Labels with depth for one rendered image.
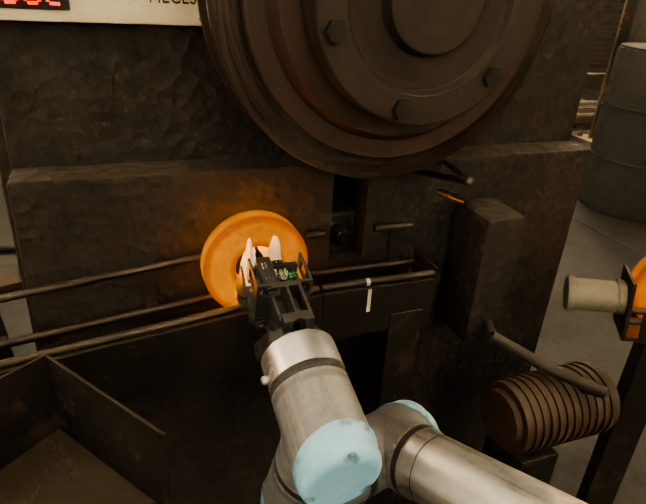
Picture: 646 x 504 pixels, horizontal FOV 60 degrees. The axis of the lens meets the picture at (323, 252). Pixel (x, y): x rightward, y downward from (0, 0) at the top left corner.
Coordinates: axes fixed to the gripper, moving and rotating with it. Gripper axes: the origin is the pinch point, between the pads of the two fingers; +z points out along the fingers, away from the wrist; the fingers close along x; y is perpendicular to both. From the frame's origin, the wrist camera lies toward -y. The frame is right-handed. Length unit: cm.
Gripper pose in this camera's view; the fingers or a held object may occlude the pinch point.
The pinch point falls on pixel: (255, 251)
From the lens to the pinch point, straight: 82.1
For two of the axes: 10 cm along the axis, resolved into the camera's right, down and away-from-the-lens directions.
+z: -3.2, -6.7, 6.8
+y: 1.4, -7.4, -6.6
